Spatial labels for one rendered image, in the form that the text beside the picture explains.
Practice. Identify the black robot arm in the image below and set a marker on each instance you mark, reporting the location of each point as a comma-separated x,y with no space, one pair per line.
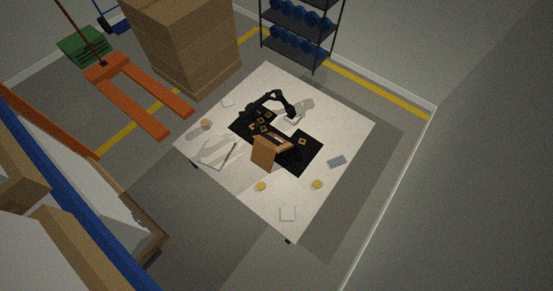
251,108

